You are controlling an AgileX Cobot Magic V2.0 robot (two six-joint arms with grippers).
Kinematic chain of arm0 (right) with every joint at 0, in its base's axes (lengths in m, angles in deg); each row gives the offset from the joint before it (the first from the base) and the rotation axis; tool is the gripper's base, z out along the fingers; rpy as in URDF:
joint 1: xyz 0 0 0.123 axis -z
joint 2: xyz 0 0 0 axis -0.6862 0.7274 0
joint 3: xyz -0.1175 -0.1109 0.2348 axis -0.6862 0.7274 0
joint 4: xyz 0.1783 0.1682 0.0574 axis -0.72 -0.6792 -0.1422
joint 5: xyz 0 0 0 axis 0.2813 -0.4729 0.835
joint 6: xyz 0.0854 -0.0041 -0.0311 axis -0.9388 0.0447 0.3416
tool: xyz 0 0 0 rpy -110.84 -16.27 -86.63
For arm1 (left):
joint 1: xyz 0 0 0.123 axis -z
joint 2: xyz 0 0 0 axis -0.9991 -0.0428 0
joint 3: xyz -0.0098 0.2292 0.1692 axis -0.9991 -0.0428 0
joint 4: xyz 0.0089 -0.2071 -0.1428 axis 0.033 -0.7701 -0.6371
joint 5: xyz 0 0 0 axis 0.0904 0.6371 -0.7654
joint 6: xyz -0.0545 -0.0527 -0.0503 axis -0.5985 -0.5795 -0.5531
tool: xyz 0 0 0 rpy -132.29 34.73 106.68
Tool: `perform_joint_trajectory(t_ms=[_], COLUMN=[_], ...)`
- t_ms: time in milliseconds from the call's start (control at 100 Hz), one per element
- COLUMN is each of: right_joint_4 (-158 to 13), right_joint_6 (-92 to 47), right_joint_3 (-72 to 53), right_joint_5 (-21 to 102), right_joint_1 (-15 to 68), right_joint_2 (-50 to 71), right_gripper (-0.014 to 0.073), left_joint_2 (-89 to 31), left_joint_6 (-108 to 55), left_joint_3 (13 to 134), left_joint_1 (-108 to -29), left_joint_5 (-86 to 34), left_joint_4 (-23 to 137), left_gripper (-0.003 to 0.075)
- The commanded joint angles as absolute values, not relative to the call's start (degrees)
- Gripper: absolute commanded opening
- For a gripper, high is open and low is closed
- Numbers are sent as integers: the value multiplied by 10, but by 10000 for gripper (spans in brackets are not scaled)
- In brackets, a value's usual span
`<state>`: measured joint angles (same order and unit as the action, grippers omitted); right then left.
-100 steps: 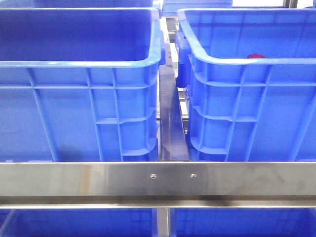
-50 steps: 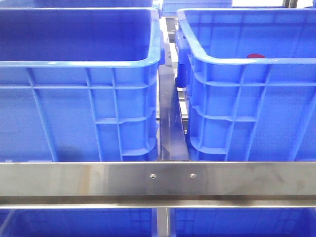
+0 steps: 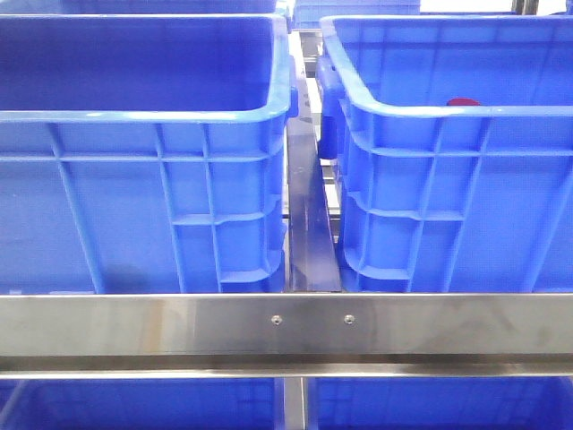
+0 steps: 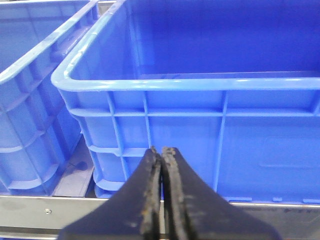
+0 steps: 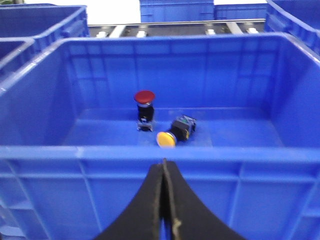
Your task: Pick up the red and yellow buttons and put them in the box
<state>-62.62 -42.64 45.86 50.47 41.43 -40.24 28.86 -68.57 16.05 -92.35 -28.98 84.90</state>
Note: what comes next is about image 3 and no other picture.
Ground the blue plastic crate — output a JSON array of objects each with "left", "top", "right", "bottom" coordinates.
[
  {"left": 1, "top": 14, "right": 297, "bottom": 295},
  {"left": 317, "top": 15, "right": 572, "bottom": 293}
]

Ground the blue crate far back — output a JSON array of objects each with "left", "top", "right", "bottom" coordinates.
[{"left": 1, "top": 0, "right": 295, "bottom": 16}]

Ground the blue crate lower left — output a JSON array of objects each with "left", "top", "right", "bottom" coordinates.
[{"left": 1, "top": 378, "right": 285, "bottom": 429}]

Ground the blue crate lower right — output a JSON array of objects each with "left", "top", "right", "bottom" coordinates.
[{"left": 311, "top": 377, "right": 572, "bottom": 429}]

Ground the blue crate back right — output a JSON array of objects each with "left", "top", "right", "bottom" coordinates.
[{"left": 293, "top": 0, "right": 421, "bottom": 30}]

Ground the blue plastic crate left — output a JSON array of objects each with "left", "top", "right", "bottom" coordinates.
[{"left": 1, "top": 14, "right": 297, "bottom": 295}]

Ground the red push button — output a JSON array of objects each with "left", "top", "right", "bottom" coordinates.
[{"left": 447, "top": 97, "right": 481, "bottom": 107}]

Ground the steel vertical post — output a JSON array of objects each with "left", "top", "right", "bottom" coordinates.
[{"left": 283, "top": 377, "right": 308, "bottom": 430}]

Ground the steel divider bar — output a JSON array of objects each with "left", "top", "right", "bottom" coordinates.
[{"left": 286, "top": 31, "right": 342, "bottom": 293}]

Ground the blue plastic crate right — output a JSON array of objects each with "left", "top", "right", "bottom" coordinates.
[{"left": 317, "top": 15, "right": 572, "bottom": 293}]

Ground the stainless steel rack rail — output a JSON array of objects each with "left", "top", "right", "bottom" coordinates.
[{"left": 1, "top": 292, "right": 572, "bottom": 379}]

